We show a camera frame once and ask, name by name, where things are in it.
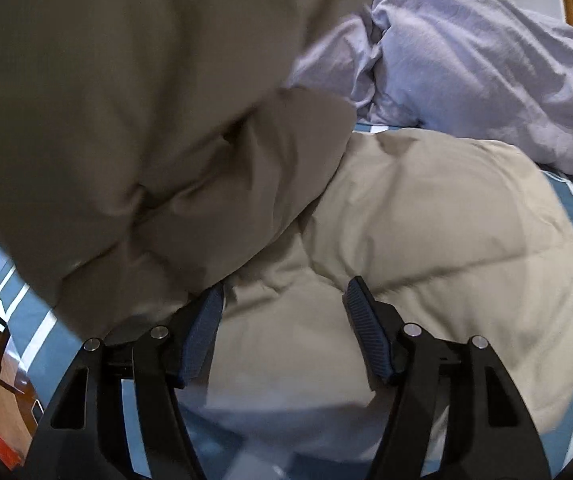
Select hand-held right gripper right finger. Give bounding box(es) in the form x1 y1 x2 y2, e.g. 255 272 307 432
343 276 552 480

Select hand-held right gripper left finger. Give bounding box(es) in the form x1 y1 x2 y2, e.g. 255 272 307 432
14 285 225 480

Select beige puffer jacket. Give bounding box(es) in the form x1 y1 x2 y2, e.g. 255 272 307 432
0 0 573 442

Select large lavender pillow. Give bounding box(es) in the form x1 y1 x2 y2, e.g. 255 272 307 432
371 0 573 192

